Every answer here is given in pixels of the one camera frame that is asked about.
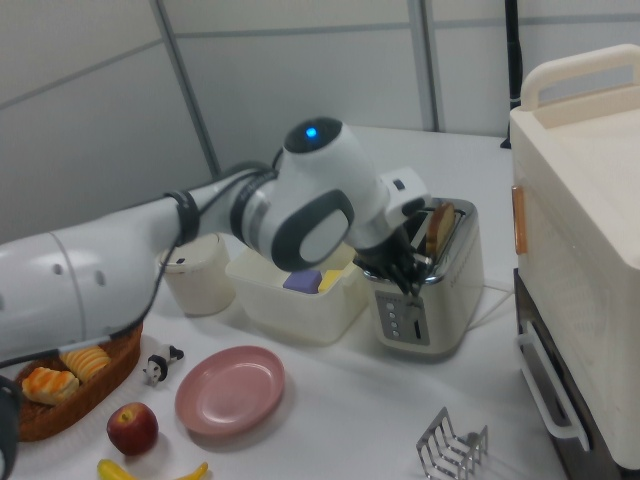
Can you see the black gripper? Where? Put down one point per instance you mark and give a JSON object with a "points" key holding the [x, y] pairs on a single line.
{"points": [[385, 252]]}

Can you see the cream and chrome toaster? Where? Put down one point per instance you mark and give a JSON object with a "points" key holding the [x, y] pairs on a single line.
{"points": [[450, 310]]}

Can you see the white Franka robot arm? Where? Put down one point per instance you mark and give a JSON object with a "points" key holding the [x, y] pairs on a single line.
{"points": [[320, 175]]}

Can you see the bread slice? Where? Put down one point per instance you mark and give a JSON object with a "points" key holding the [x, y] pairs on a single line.
{"points": [[441, 227]]}

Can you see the yellow block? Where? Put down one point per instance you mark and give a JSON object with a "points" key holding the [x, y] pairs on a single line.
{"points": [[330, 281]]}

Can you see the purple block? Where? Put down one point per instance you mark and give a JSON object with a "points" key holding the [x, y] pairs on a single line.
{"points": [[301, 282]]}

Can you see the white plastic container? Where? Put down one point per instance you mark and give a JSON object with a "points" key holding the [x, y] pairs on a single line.
{"points": [[295, 315]]}

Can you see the cream plastic cabinet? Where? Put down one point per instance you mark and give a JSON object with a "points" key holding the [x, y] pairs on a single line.
{"points": [[580, 225]]}

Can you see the metal toast rack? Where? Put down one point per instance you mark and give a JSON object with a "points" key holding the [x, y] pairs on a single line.
{"points": [[450, 450]]}

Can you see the small cream lidded bin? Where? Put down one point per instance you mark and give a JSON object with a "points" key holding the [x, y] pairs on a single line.
{"points": [[200, 285]]}

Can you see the pink plate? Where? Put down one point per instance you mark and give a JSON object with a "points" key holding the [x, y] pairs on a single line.
{"points": [[230, 392]]}

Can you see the black pole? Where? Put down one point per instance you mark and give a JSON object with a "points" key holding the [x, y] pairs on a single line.
{"points": [[513, 60]]}

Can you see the panda figurine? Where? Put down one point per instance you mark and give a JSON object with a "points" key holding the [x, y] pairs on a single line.
{"points": [[160, 367]]}

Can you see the red apple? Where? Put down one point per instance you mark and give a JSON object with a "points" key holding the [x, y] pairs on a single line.
{"points": [[132, 430]]}

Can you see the ridged yellow bread roll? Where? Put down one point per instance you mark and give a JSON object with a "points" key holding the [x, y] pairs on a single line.
{"points": [[87, 362]]}

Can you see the woven wicker basket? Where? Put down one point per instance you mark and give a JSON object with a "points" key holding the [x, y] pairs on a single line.
{"points": [[85, 400]]}

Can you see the yellow banana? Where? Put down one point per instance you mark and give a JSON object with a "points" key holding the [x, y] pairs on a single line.
{"points": [[112, 471]]}

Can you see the orange glazed pastry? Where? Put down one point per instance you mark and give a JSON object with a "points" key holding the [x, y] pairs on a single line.
{"points": [[50, 385]]}

